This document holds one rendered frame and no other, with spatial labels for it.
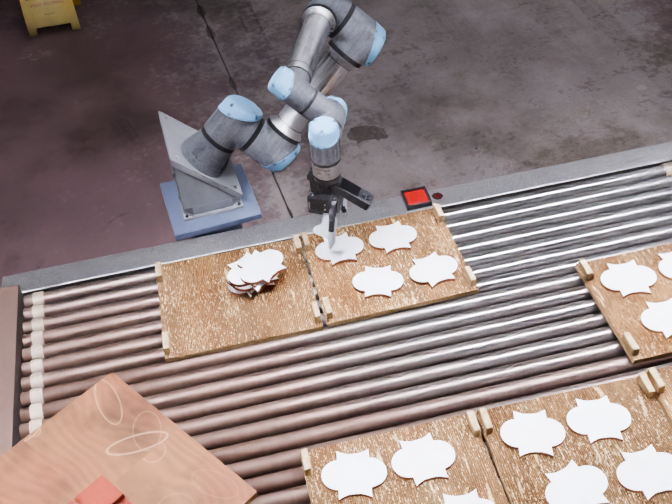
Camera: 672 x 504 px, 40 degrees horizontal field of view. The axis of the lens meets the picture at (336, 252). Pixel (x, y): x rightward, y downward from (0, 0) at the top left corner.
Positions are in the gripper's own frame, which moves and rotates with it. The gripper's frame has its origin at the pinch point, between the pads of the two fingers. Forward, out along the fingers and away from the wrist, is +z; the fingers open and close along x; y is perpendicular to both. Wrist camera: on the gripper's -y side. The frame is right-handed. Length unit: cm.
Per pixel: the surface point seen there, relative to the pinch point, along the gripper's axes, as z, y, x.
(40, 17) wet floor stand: 92, 248, -245
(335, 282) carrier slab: 8.3, -1.2, 11.4
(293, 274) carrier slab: 8.4, 10.9, 10.5
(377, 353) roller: 10.2, -17.3, 31.9
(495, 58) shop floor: 101, -14, -255
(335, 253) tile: 7.1, 1.3, 1.6
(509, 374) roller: 10, -50, 32
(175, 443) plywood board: -2, 18, 75
